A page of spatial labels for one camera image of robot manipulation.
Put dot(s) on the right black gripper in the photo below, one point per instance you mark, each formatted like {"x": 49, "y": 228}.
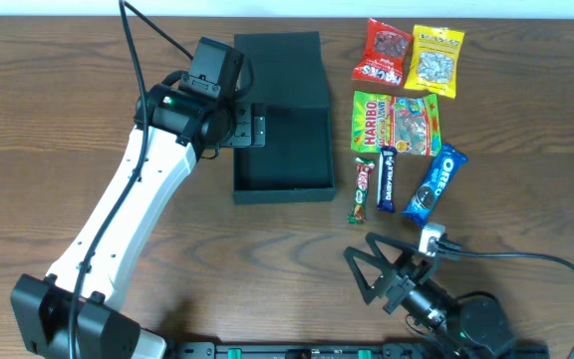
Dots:
{"x": 400, "y": 284}

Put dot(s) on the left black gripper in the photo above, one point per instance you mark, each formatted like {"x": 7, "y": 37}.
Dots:
{"x": 252, "y": 126}

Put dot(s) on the purple Dairy Milk bar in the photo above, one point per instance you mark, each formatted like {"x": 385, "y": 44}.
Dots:
{"x": 385, "y": 192}

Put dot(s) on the black gift box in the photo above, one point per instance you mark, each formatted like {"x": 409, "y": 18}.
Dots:
{"x": 296, "y": 162}

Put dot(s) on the blue Oreo cookie pack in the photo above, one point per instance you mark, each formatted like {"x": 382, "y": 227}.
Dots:
{"x": 441, "y": 172}

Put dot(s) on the green Haribo gummy bag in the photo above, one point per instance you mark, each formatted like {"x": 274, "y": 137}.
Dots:
{"x": 409, "y": 125}

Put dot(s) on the red snack bag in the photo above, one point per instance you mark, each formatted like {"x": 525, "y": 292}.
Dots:
{"x": 384, "y": 54}

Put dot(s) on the yellow seed snack bag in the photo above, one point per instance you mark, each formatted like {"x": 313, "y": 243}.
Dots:
{"x": 433, "y": 65}

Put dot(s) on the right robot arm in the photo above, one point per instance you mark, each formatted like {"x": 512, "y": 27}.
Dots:
{"x": 473, "y": 325}

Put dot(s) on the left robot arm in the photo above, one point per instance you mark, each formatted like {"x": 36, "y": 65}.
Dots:
{"x": 75, "y": 310}

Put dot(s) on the KitKat chocolate bar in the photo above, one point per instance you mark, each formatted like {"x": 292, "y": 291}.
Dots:
{"x": 364, "y": 170}

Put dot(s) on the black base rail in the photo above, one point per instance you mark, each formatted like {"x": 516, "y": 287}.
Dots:
{"x": 392, "y": 350}

